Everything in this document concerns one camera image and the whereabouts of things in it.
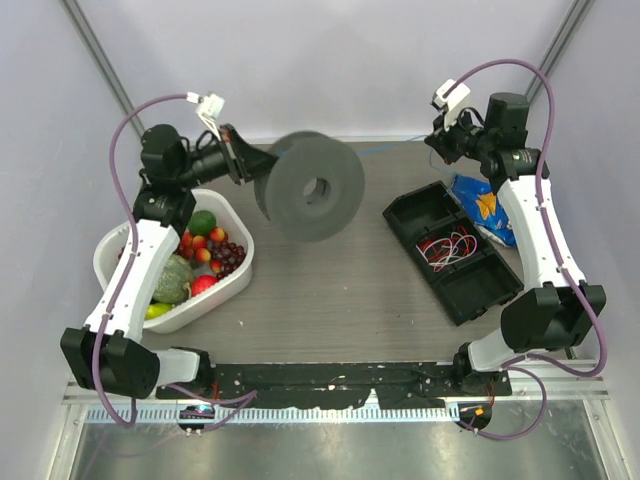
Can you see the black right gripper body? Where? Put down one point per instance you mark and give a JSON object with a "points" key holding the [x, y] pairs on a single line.
{"points": [[462, 139]]}

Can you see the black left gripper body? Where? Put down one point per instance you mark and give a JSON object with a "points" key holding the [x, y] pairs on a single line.
{"points": [[208, 165]]}

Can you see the grey perforated cable spool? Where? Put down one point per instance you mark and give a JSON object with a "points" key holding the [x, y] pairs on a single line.
{"points": [[314, 189]]}

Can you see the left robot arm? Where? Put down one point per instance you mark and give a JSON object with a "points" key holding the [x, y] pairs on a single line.
{"points": [[105, 354]]}

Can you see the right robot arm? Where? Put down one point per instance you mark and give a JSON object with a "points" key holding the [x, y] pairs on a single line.
{"points": [[558, 306]]}

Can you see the white plastic fruit basket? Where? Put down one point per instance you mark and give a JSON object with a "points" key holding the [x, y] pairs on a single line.
{"points": [[105, 262]]}

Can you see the blue Doritos chip bag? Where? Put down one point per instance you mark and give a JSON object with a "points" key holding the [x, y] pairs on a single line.
{"points": [[482, 206]]}

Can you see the green lime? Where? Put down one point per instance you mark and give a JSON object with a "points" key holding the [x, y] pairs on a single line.
{"points": [[202, 223]]}

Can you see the small peach fruits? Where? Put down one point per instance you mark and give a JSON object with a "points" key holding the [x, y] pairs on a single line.
{"points": [[201, 250]]}

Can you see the red apple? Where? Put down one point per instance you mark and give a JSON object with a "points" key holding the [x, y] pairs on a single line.
{"points": [[203, 283]]}

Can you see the green striped melon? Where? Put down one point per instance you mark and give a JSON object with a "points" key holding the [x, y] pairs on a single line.
{"points": [[174, 284]]}

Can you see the black compartment tray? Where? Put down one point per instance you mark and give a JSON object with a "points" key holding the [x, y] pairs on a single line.
{"points": [[463, 269]]}

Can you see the yellow green fruit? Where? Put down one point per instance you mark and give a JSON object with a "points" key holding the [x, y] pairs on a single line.
{"points": [[157, 309]]}

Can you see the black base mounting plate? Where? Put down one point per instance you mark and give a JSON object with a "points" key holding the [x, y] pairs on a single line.
{"points": [[339, 386]]}

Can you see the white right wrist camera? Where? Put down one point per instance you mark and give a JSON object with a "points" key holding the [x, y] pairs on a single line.
{"points": [[450, 100]]}

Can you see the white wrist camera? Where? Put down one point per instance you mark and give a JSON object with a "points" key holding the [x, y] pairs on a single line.
{"points": [[208, 109], [450, 100]]}

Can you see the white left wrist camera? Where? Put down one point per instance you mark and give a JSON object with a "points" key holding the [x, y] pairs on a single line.
{"points": [[208, 109]]}

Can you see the aluminium frame post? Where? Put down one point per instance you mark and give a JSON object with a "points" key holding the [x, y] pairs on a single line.
{"points": [[538, 75], [88, 37]]}

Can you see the left aluminium frame post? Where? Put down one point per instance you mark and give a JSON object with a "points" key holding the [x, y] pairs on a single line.
{"points": [[88, 37]]}

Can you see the white slotted cable duct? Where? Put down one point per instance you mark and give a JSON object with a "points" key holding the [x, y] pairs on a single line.
{"points": [[192, 414]]}

